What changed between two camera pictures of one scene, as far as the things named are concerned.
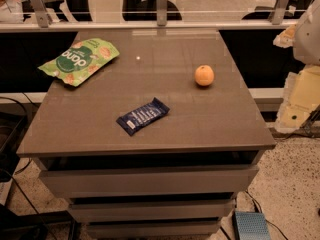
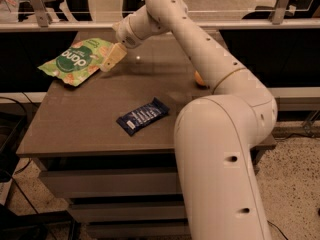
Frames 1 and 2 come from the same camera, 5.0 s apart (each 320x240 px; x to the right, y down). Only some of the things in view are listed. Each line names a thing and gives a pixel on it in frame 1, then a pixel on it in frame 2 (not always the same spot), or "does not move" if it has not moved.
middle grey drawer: x=151 y=210 does not move
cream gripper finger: x=286 y=38 to x=115 y=55
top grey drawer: x=150 y=181 does not move
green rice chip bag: x=81 y=60 does not move
